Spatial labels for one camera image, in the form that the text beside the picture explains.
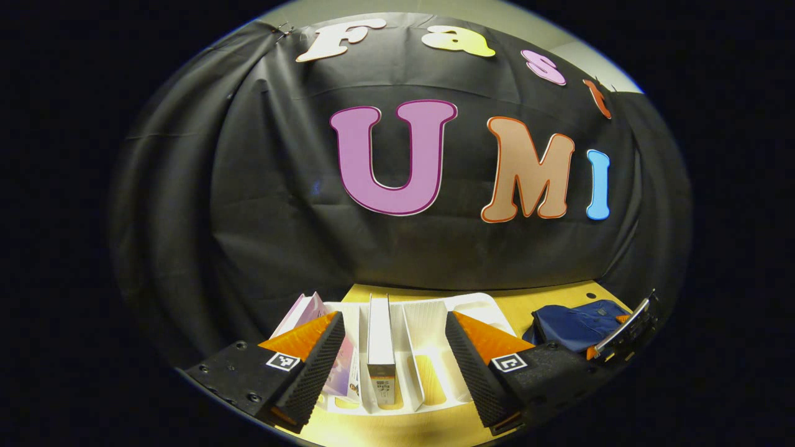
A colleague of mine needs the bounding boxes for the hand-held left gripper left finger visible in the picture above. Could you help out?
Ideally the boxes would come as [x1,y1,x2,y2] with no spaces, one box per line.
[183,310,346,434]

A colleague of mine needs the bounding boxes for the black backdrop cloth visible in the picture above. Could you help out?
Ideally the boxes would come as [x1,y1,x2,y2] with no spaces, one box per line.
[109,12,693,367]

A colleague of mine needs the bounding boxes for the black book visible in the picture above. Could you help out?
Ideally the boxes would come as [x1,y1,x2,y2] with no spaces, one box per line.
[366,294,398,407]

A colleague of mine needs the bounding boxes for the white bookshelf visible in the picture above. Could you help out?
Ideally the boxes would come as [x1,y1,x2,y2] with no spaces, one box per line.
[273,292,516,417]

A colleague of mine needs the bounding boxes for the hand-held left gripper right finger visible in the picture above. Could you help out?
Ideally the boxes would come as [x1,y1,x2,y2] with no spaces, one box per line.
[445,310,597,435]

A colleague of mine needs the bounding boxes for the pink book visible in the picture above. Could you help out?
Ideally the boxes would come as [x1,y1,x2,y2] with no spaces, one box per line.
[273,292,364,401]

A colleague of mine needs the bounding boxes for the blue schoolbag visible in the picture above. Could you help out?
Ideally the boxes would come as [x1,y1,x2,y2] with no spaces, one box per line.
[523,300,631,354]

